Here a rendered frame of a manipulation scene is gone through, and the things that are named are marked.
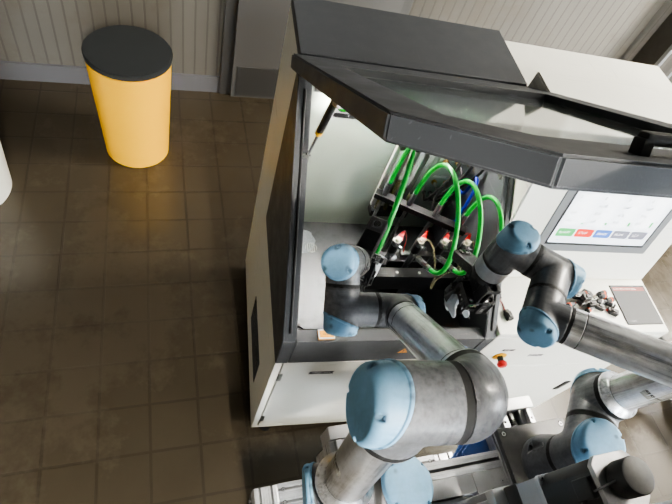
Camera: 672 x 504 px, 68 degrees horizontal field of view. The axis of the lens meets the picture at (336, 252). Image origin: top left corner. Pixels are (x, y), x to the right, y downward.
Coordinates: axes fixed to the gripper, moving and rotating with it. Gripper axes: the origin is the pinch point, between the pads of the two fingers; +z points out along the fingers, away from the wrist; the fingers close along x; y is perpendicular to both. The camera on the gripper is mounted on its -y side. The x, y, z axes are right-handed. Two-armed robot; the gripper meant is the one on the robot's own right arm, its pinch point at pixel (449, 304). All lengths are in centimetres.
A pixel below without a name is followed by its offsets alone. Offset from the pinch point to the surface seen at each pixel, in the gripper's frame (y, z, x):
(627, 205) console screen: -32, -8, 69
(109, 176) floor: -146, 122, -113
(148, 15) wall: -227, 73, -95
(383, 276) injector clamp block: -23.7, 24.8, -5.7
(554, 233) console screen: -29, 5, 48
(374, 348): -2.6, 33.5, -9.8
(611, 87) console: -57, -32, 56
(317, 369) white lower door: -3, 50, -25
